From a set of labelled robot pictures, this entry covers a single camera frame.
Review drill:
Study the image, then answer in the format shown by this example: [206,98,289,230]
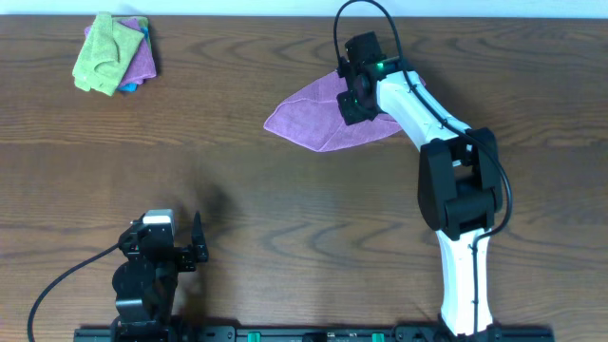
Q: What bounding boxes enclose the purple folded cloth in stack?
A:
[85,16,157,91]

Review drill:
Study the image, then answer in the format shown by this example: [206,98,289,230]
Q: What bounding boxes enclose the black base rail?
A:
[73,325,555,342]

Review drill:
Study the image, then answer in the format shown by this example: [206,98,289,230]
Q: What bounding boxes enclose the blue folded cloth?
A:
[119,27,149,92]

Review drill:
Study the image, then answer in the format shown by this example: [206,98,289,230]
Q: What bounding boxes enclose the green folded cloth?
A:
[72,12,144,96]

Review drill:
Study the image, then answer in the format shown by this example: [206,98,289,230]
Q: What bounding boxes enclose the purple microfiber cloth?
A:
[263,72,402,152]

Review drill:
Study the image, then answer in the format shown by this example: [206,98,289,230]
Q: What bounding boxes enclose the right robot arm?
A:
[337,32,503,338]

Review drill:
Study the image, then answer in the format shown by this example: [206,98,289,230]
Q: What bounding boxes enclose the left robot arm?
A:
[110,209,209,342]

